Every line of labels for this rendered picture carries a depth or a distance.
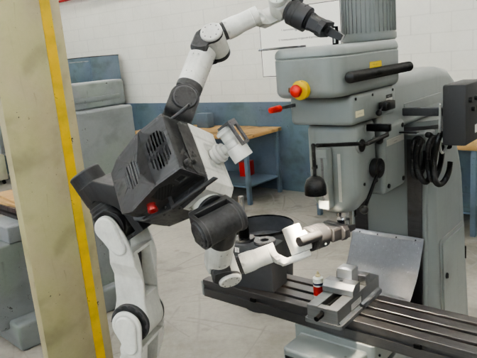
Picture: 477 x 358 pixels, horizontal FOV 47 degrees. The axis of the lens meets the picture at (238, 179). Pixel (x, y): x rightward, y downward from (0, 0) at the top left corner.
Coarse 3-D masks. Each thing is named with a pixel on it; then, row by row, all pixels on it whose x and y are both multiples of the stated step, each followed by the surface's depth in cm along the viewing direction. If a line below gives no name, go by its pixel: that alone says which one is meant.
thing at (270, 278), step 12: (240, 240) 226; (252, 240) 227; (264, 240) 226; (276, 240) 226; (240, 252) 225; (276, 264) 221; (252, 276) 225; (264, 276) 221; (276, 276) 222; (264, 288) 223; (276, 288) 222
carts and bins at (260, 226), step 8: (256, 216) 429; (264, 216) 429; (272, 216) 427; (280, 216) 424; (248, 224) 428; (256, 224) 430; (264, 224) 430; (272, 224) 428; (280, 224) 424; (288, 224) 417; (256, 232) 427; (264, 232) 425; (272, 232) 424; (280, 232) 387; (288, 248) 397; (288, 256) 398; (288, 264) 400; (288, 272) 401; (256, 312) 405
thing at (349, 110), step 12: (348, 96) 174; (360, 96) 178; (372, 96) 184; (384, 96) 191; (300, 108) 186; (312, 108) 183; (324, 108) 180; (336, 108) 177; (348, 108) 175; (360, 108) 178; (372, 108) 185; (300, 120) 187; (312, 120) 184; (324, 120) 181; (336, 120) 178; (348, 120) 176; (360, 120) 179
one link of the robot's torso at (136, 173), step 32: (160, 128) 159; (192, 128) 171; (128, 160) 167; (160, 160) 156; (192, 160) 160; (128, 192) 166; (160, 192) 159; (192, 192) 158; (224, 192) 168; (160, 224) 178
